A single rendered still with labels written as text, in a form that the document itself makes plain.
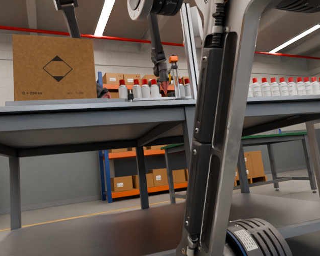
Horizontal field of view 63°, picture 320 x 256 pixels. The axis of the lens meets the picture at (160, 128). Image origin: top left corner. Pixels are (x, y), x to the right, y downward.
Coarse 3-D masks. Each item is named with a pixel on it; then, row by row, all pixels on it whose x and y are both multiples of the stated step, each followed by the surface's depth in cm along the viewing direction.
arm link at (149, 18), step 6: (150, 18) 156; (156, 18) 157; (150, 24) 158; (156, 24) 158; (150, 30) 160; (156, 30) 159; (150, 36) 163; (156, 36) 160; (156, 42) 162; (156, 48) 163; (162, 48) 165; (156, 54) 164; (162, 54) 167; (156, 60) 166
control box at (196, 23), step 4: (192, 8) 155; (196, 8) 154; (192, 12) 155; (196, 12) 154; (192, 16) 154; (196, 16) 154; (192, 20) 154; (196, 20) 153; (200, 20) 164; (192, 24) 154; (196, 24) 153; (200, 24) 161; (196, 28) 153; (200, 28) 157; (196, 32) 153; (200, 32) 154; (196, 36) 152; (200, 36) 153; (196, 40) 157; (200, 40) 158; (196, 44) 163; (200, 44) 163; (196, 48) 168
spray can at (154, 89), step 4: (152, 80) 158; (152, 84) 157; (156, 84) 158; (152, 88) 156; (156, 88) 156; (152, 92) 156; (156, 92) 156; (152, 96) 156; (156, 96) 155; (156, 100) 155
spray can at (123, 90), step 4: (120, 80) 152; (124, 80) 153; (120, 84) 152; (124, 84) 152; (120, 88) 150; (124, 88) 151; (120, 92) 150; (124, 92) 150; (120, 96) 150; (124, 96) 150
